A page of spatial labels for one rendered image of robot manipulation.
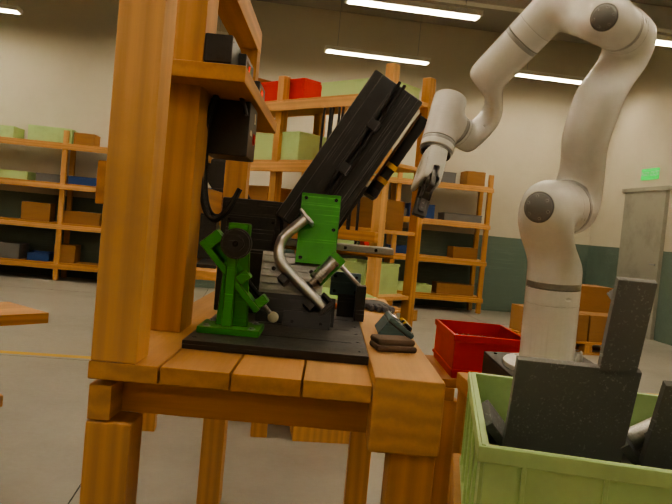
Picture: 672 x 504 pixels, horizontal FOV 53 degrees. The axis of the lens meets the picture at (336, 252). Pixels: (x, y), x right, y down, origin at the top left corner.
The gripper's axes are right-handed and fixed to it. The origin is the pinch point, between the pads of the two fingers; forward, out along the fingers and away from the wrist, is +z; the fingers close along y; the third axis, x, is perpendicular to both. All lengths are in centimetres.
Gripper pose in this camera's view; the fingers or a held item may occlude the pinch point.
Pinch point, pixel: (420, 208)
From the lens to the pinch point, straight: 163.4
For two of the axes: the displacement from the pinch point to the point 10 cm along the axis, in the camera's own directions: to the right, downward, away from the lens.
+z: -2.8, 9.1, -3.0
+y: 1.9, -2.6, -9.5
